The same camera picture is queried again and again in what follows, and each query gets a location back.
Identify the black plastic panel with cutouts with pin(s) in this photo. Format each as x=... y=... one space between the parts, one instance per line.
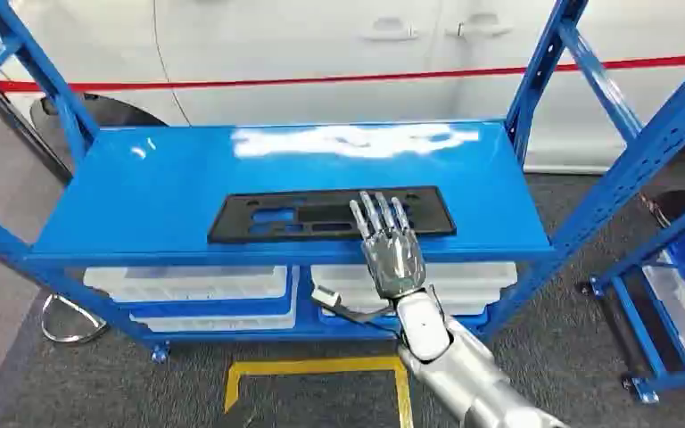
x=230 y=223

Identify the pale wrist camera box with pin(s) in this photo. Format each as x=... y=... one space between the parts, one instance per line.
x=325 y=296

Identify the black barrier post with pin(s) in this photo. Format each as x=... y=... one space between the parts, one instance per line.
x=23 y=124

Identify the black camera bracket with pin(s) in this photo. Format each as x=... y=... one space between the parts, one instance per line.
x=360 y=316

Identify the red barrier tape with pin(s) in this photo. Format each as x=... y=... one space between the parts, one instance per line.
x=319 y=78

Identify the yellow floor tape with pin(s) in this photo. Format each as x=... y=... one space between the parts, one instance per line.
x=319 y=366

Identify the clear plastic storage bin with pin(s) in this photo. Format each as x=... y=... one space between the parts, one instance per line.
x=466 y=274
x=183 y=283
x=224 y=322
x=682 y=313
x=472 y=302

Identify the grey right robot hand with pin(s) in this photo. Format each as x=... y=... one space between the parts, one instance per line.
x=392 y=260

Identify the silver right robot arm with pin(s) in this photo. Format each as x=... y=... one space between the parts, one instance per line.
x=466 y=378

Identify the white car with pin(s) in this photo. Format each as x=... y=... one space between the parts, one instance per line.
x=319 y=53

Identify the blue metal shelf rack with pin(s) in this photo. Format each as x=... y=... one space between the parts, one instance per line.
x=632 y=307
x=141 y=195

